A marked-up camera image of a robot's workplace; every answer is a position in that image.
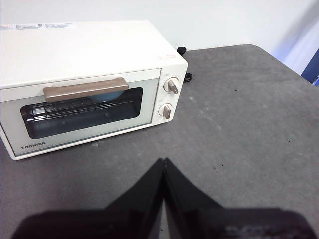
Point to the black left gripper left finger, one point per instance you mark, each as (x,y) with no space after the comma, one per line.
(112,221)

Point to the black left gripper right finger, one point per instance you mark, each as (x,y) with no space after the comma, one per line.
(211,221)

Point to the blue ribbed bowl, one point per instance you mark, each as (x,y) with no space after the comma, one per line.
(107,96)

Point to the beige round oven knob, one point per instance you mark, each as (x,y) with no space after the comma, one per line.
(172,85)
(165,110)

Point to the cream Toshiba toaster oven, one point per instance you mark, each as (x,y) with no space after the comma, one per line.
(74,49)

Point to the blue upright board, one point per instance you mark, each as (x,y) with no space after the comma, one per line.
(312,67)

